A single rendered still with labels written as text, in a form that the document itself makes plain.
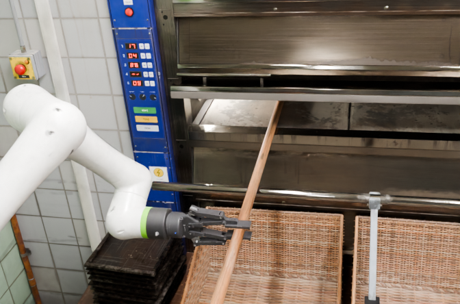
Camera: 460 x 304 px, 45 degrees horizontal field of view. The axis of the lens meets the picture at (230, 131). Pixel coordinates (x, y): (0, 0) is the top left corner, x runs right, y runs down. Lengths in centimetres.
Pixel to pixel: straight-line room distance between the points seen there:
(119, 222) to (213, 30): 77
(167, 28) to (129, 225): 75
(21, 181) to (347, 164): 126
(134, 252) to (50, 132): 100
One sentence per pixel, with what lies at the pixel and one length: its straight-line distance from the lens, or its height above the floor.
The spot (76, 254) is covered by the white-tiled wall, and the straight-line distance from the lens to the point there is 277.
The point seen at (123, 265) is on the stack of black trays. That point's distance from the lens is 216.
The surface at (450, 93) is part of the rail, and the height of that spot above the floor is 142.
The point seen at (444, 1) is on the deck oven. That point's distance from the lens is 192.
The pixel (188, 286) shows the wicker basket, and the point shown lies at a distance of 209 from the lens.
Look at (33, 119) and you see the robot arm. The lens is 133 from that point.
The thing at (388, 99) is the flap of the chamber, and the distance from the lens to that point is 186.
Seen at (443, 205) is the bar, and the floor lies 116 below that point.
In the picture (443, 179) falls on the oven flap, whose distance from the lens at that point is 219.
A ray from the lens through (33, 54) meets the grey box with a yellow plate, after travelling 224.
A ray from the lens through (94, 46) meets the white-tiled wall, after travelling 217.
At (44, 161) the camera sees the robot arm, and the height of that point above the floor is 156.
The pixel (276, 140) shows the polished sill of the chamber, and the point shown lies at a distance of 211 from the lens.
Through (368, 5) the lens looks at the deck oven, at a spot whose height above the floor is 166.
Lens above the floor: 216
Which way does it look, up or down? 27 degrees down
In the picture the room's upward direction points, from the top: 5 degrees counter-clockwise
